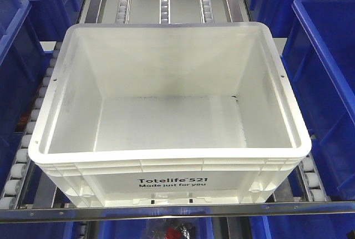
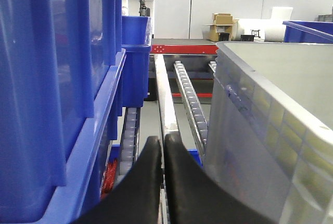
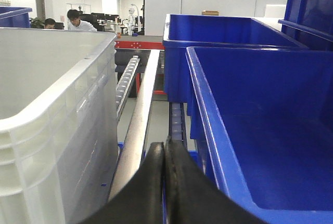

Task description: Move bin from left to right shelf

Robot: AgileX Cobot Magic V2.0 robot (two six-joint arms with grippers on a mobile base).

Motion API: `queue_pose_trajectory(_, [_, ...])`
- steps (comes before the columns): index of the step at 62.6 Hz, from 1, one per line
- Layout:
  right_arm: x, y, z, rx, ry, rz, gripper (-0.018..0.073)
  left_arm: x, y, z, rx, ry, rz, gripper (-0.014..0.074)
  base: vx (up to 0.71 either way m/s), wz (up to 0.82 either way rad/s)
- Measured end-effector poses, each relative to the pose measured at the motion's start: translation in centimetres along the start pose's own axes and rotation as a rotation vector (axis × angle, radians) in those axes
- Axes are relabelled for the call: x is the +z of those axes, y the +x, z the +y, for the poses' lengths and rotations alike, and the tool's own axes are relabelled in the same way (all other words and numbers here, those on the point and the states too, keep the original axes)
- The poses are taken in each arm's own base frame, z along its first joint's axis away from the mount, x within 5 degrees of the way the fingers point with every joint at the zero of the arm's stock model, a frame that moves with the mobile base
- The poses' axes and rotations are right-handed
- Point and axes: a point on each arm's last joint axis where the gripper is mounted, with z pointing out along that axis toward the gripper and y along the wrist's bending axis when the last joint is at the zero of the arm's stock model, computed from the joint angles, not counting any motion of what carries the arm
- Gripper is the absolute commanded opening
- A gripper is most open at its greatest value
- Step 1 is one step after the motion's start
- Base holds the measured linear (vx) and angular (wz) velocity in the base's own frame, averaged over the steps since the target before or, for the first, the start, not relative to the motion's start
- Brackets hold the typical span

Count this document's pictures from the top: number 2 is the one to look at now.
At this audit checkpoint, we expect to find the red shelf frame beam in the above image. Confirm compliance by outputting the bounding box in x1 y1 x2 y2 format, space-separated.
150 44 217 55

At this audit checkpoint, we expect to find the white roller track rail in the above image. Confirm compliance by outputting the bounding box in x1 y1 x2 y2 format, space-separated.
174 61 208 157

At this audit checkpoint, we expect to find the blue bin behind stack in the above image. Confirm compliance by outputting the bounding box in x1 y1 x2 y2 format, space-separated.
122 16 151 108

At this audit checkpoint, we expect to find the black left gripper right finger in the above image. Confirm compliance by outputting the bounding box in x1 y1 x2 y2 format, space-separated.
164 133 273 223

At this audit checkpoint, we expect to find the roller track under left bins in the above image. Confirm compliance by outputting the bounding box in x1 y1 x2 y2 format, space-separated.
118 108 140 178

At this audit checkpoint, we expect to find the lower stacked blue bin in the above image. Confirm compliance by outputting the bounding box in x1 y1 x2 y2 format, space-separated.
1 52 126 223

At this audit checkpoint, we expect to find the upper stacked blue bin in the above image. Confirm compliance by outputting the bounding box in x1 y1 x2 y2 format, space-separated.
0 0 127 188

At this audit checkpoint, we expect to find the blue bin far right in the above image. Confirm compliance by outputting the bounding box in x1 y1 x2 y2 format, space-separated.
283 21 332 44

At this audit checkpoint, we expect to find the cardboard box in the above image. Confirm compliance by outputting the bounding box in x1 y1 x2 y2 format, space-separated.
206 13 238 42

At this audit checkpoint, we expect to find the white translucent plastic tote bin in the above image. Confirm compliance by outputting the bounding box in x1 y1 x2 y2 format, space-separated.
203 42 332 223

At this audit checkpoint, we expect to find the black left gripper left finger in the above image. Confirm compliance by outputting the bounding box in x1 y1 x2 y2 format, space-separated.
73 136 161 223

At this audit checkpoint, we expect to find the metal shelf divider rail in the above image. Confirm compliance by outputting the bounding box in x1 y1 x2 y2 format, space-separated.
154 54 178 138

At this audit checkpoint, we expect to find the stacked blue bin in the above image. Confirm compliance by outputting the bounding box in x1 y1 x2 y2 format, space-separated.
1 52 126 223
0 0 127 188

